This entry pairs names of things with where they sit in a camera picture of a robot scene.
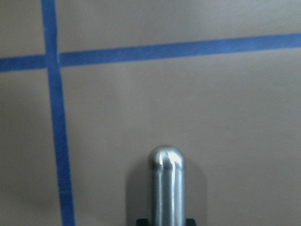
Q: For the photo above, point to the steel muddler black tip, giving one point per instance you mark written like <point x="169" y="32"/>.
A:
<point x="166" y="192"/>

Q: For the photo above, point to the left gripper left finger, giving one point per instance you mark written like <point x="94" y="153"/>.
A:
<point x="142" y="222"/>

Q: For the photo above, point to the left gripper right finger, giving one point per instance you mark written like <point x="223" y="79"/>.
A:
<point x="190" y="222"/>

